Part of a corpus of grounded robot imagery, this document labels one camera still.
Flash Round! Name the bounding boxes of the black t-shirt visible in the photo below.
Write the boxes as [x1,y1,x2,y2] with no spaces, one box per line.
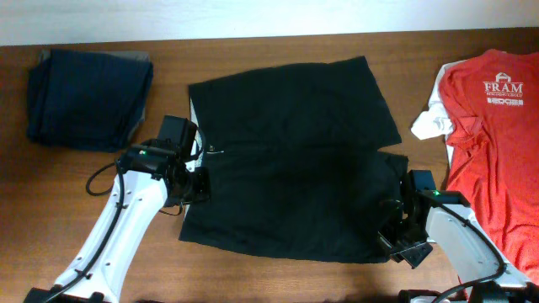
[179,56,408,263]

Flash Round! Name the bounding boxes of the white t-shirt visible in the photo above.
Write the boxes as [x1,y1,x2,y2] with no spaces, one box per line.
[410,60,465,167]

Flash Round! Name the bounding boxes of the red printed t-shirt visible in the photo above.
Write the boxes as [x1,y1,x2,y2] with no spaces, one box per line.
[438,50,538,282]

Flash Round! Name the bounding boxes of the folded navy blue garment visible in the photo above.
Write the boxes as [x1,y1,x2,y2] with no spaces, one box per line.
[26,49,153,152]

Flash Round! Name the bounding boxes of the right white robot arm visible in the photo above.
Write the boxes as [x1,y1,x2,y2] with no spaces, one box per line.
[378,189,538,302]

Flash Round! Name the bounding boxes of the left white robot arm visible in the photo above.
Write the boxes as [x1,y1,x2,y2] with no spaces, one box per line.
[25,140,210,302]

